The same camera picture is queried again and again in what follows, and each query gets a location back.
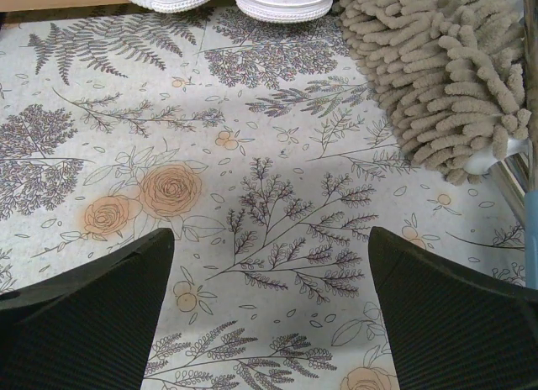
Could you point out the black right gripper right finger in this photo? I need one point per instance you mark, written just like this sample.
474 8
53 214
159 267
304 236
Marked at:
449 326

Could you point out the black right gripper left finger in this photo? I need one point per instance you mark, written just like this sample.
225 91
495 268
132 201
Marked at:
90 327

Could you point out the beige chenille mop head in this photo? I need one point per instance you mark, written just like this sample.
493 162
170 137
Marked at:
448 73

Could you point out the white sneaker right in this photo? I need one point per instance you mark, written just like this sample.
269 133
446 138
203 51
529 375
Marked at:
285 11

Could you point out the mop handle pole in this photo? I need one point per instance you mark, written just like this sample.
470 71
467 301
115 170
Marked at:
520 190

